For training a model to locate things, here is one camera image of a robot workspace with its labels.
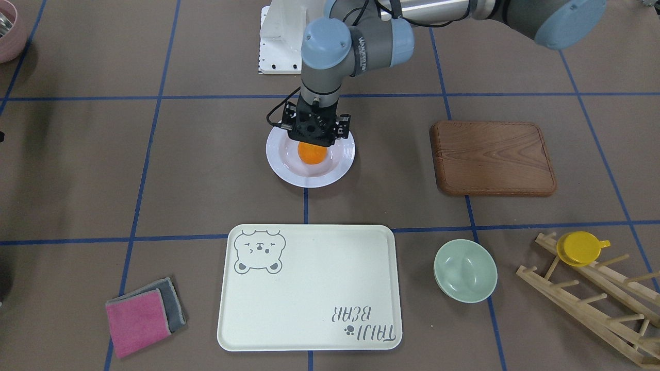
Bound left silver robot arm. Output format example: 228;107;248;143
266;1;607;147

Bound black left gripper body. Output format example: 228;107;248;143
287;100;340;147

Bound yellow mug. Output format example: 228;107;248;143
556;231;611;267

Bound pink and grey cloths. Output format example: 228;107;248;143
105;277;187;358

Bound pink bowl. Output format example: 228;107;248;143
1;1;28;64

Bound white round plate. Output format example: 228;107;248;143
266;127;356;188

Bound cream bear tray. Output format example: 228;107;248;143
217;225;403;352

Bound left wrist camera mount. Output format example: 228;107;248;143
333;114;351;139

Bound green bowl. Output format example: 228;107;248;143
433;239;498;303

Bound metal scoop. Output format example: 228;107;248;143
0;11;13;38

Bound orange fruit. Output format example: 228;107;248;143
297;142;327;165

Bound wooden cutting board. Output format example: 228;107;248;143
429;120;558;197

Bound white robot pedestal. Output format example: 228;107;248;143
258;1;325;75

